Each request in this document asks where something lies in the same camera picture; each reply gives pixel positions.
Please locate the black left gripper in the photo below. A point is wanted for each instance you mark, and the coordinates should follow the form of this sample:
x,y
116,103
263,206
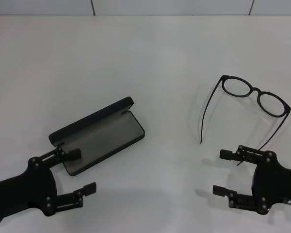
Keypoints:
x,y
34,184

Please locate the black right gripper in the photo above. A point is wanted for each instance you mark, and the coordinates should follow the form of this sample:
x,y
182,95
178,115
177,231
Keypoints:
x,y
274,184

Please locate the black glasses case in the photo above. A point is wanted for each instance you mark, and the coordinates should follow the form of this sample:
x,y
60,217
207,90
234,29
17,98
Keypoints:
x,y
104,136

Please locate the black glasses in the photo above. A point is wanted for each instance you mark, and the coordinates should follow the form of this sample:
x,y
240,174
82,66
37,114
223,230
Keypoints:
x,y
256,90

